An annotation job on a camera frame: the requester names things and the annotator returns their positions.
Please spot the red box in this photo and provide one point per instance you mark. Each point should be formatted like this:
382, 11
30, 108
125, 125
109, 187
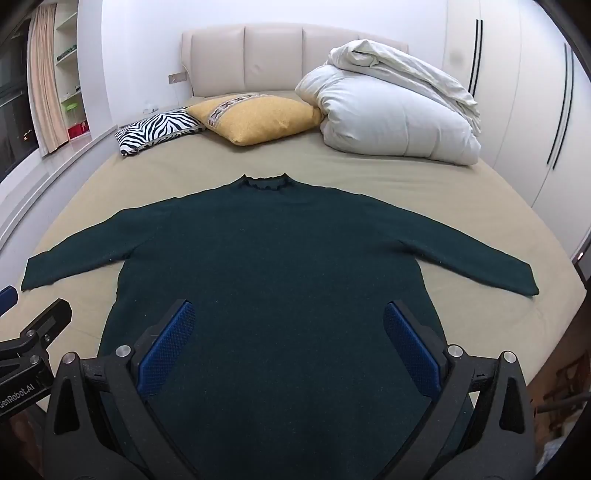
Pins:
77, 130

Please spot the metal wall socket plate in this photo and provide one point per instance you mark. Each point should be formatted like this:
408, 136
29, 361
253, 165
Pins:
176, 77

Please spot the grey window sill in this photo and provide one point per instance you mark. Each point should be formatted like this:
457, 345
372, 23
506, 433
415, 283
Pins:
51, 180

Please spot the dark window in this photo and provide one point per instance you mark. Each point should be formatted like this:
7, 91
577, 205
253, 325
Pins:
14, 106

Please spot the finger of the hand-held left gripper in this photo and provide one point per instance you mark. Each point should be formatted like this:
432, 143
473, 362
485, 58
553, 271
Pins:
7, 300
44, 325

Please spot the beige padded headboard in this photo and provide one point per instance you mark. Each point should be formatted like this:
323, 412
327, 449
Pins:
272, 60

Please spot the yellow pillow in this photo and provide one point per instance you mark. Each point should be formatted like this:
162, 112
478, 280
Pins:
258, 115

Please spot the zebra print pillow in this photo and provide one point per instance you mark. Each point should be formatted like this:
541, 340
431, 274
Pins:
154, 128

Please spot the white wall shelf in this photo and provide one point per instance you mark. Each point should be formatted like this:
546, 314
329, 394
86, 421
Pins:
69, 60

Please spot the dark green sweater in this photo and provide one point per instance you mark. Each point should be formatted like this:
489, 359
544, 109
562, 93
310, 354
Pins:
277, 277

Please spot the green plastic container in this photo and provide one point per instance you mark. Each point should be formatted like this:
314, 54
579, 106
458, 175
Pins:
71, 110

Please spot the white pillow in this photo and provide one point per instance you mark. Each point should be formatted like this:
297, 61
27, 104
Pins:
392, 115

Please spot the cream folded blanket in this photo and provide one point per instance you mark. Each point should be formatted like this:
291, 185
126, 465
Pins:
406, 64

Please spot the beige curtain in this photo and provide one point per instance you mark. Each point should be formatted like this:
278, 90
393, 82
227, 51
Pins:
46, 83

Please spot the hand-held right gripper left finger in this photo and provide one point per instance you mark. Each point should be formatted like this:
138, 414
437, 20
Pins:
168, 350

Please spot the white wardrobe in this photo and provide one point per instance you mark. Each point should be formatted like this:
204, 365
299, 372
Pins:
512, 115

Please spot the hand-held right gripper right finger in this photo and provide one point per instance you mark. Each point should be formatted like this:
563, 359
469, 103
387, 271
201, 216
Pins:
411, 346

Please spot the bed with beige sheet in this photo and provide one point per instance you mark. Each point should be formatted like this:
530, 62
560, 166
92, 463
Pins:
415, 184

